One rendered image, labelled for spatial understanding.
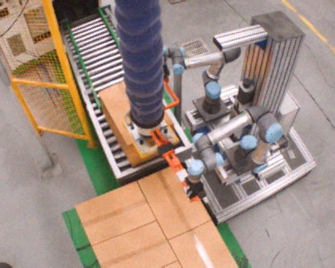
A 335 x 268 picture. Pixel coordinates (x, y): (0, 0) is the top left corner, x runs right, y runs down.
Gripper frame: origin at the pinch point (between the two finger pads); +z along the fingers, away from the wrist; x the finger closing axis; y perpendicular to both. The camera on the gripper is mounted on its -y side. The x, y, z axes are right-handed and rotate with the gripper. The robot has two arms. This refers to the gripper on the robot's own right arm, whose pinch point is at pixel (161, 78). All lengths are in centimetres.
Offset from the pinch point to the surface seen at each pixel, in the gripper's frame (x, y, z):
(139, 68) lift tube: -32, 40, -67
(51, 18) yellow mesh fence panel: -63, -48, -61
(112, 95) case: -33, -26, 28
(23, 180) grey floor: -157, -49, 124
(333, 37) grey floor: 348, -51, 120
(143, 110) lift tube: -32, 39, -28
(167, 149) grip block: -26, 56, -2
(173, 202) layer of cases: -27, 68, 68
